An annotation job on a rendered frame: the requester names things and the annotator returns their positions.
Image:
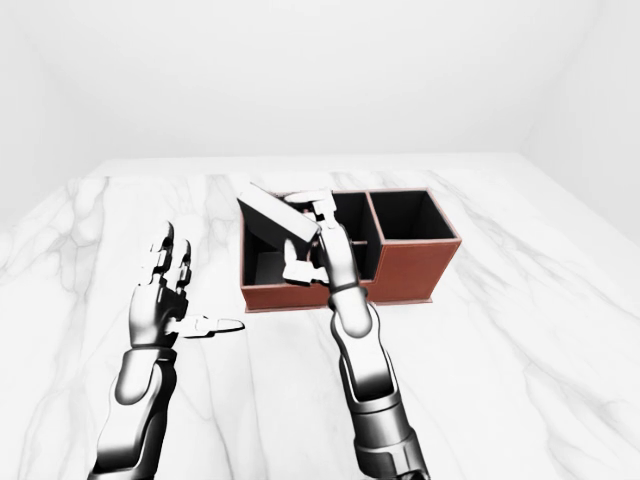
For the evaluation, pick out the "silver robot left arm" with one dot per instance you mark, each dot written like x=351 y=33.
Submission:
x=131 y=390

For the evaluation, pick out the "silver robot left hand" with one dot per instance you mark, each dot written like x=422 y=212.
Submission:
x=150 y=310

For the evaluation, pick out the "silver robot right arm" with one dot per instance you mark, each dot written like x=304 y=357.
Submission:
x=370 y=380

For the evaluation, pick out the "silver robot right hand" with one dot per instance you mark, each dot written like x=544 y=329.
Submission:
x=337 y=255

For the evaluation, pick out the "red-brown desk caddy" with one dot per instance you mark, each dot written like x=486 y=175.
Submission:
x=400 y=260

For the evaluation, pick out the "dark grey book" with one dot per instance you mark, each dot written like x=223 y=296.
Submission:
x=280 y=215

